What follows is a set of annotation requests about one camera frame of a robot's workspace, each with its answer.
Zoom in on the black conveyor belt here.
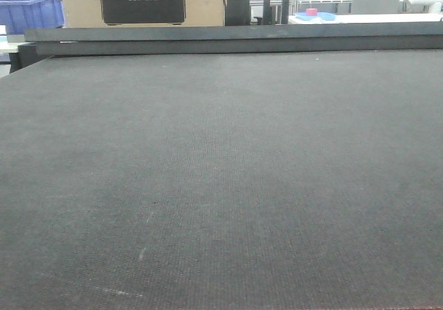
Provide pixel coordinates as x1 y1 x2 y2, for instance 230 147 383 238
1 50 442 309

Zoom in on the lower cardboard box black label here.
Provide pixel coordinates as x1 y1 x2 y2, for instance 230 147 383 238
62 0 225 28

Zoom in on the red tape roll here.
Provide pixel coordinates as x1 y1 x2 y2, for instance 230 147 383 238
306 8 318 17

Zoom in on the grey office chair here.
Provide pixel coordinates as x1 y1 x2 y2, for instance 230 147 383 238
350 0 401 15

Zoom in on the blue plastic crate background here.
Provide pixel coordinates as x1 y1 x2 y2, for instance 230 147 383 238
1 0 65 35

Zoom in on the black vertical post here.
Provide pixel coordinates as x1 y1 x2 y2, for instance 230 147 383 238
280 0 292 25

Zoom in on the dark conveyor end rail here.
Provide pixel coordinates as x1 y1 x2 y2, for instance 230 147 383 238
25 21 442 56

